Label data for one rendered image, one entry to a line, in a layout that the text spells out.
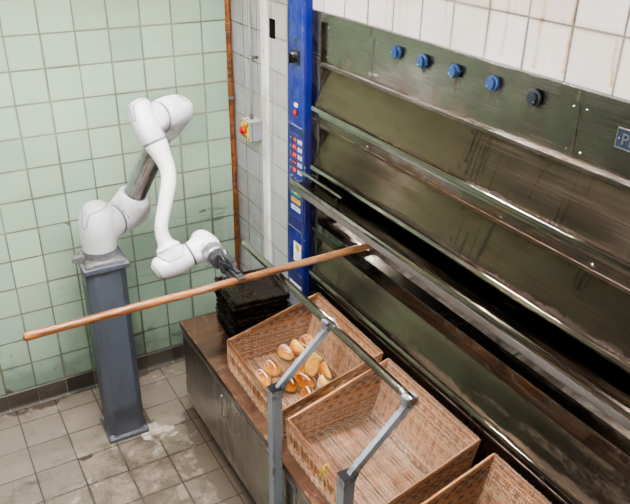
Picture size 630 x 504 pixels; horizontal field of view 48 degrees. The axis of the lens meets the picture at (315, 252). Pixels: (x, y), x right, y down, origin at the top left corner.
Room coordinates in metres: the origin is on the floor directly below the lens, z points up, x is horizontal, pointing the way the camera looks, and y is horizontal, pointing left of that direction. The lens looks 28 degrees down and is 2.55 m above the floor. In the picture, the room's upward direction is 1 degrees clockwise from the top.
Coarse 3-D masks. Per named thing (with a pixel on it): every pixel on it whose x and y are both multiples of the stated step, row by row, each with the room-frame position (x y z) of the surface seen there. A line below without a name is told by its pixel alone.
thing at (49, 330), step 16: (320, 256) 2.54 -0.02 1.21; (336, 256) 2.57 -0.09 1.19; (256, 272) 2.40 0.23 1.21; (272, 272) 2.42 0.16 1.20; (192, 288) 2.27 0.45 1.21; (208, 288) 2.28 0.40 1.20; (144, 304) 2.16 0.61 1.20; (160, 304) 2.19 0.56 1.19; (80, 320) 2.05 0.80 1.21; (96, 320) 2.07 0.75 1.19; (32, 336) 1.96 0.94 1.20
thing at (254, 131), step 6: (246, 120) 3.39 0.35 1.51; (252, 120) 3.39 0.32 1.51; (258, 120) 3.40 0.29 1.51; (252, 126) 3.36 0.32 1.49; (258, 126) 3.38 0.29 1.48; (246, 132) 3.38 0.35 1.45; (252, 132) 3.36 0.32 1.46; (258, 132) 3.38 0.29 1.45; (246, 138) 3.39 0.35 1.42; (252, 138) 3.36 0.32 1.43; (258, 138) 3.38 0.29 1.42
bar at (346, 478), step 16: (256, 256) 2.61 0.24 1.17; (288, 288) 2.36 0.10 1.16; (304, 304) 2.25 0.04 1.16; (320, 336) 2.10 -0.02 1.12; (304, 352) 2.08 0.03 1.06; (384, 368) 1.85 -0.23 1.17; (272, 384) 2.04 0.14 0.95; (400, 384) 1.77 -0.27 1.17; (272, 400) 1.99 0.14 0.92; (416, 400) 1.71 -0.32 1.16; (272, 416) 1.99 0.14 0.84; (400, 416) 1.69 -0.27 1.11; (272, 432) 1.99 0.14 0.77; (384, 432) 1.67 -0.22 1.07; (272, 448) 2.00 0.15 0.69; (368, 448) 1.65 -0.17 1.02; (272, 464) 2.00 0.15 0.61; (352, 464) 1.63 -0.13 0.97; (272, 480) 2.00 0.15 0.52; (352, 480) 1.59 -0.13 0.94; (272, 496) 2.00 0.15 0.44; (352, 496) 1.60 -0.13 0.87
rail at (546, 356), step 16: (336, 208) 2.53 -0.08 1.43; (352, 224) 2.41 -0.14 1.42; (384, 240) 2.26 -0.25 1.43; (400, 256) 2.15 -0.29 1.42; (448, 288) 1.93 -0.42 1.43; (464, 304) 1.86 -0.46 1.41; (496, 320) 1.75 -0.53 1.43; (512, 336) 1.68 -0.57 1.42; (544, 352) 1.59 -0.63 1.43; (560, 368) 1.53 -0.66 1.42; (592, 384) 1.45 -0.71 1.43; (608, 400) 1.40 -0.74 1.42; (624, 416) 1.35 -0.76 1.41
